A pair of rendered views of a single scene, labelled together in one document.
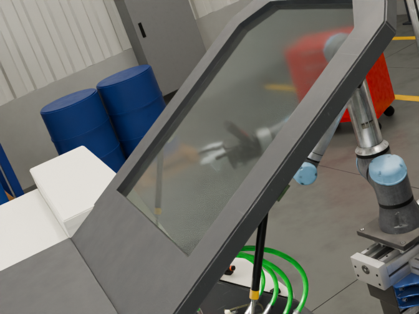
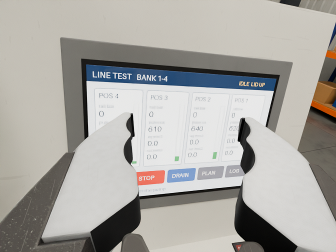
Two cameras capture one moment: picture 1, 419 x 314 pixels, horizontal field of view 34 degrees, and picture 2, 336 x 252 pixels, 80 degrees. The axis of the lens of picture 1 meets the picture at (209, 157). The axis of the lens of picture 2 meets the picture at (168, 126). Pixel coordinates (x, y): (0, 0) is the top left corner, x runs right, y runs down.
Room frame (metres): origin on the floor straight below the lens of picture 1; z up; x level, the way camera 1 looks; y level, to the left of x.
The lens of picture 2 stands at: (2.16, -0.09, 1.51)
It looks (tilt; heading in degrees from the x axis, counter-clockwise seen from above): 31 degrees down; 87
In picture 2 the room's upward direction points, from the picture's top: 10 degrees clockwise
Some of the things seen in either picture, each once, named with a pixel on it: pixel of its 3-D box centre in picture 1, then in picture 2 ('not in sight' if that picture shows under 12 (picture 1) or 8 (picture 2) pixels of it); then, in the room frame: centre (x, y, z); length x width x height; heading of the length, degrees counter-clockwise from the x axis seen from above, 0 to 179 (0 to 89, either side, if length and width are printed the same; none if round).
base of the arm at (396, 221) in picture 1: (398, 209); not in sight; (2.03, -0.54, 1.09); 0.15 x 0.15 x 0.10
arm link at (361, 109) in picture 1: (361, 111); not in sight; (2.16, -0.54, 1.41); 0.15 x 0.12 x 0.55; 179
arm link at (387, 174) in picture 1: (389, 178); not in sight; (2.04, -0.54, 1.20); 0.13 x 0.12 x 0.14; 179
